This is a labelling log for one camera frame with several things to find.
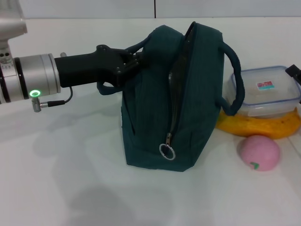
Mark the pink toy peach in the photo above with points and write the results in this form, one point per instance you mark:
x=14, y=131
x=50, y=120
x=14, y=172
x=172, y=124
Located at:
x=258, y=150

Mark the clear plastic lidded food container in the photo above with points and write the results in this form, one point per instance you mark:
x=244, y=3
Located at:
x=263, y=94

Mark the silver cylindrical plug stub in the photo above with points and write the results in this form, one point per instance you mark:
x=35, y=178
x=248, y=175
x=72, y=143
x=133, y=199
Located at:
x=64, y=54

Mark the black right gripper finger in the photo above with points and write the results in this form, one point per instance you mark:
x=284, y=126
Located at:
x=295, y=71

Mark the yellow toy banana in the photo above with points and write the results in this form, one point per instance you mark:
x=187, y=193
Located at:
x=254, y=127

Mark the dark blue insulated lunch bag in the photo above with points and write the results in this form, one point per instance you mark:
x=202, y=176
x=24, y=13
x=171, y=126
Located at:
x=152, y=106

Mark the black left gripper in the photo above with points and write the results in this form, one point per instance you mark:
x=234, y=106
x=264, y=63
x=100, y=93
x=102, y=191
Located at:
x=89, y=68

